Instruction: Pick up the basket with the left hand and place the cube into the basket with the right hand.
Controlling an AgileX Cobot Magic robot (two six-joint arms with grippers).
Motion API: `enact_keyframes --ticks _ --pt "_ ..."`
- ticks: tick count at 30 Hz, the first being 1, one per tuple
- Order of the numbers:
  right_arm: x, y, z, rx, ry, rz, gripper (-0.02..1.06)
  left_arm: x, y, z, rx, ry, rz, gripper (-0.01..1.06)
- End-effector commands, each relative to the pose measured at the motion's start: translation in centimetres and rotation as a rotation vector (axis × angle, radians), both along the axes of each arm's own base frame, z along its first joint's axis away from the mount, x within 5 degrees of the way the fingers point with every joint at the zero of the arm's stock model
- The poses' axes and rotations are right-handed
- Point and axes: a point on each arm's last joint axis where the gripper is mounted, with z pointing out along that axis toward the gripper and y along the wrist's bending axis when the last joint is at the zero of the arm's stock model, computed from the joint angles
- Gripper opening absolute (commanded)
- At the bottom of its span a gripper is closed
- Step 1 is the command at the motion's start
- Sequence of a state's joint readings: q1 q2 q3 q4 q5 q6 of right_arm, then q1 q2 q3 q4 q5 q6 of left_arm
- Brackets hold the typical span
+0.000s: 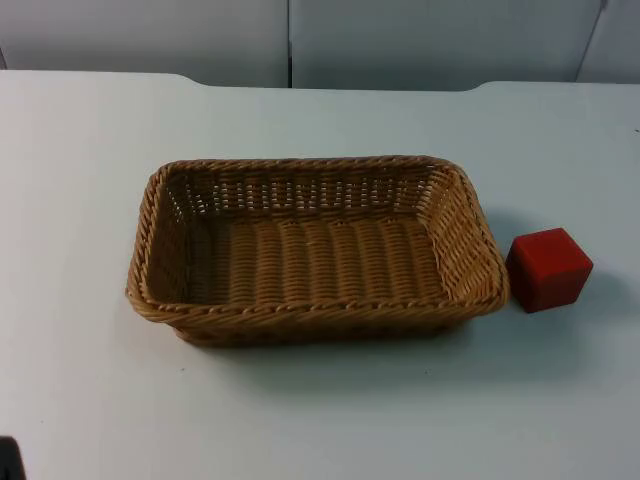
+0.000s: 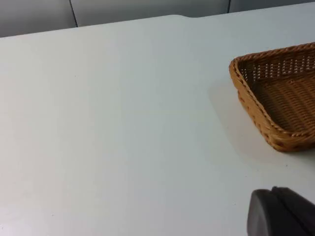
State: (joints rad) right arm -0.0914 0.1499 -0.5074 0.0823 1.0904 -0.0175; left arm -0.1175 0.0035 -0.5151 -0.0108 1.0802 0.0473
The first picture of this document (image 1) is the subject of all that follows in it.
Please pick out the pale brown wicker basket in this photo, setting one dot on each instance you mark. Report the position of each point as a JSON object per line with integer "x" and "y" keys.
{"x": 320, "y": 265}

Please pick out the red cube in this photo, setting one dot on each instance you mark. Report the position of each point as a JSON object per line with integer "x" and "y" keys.
{"x": 547, "y": 267}

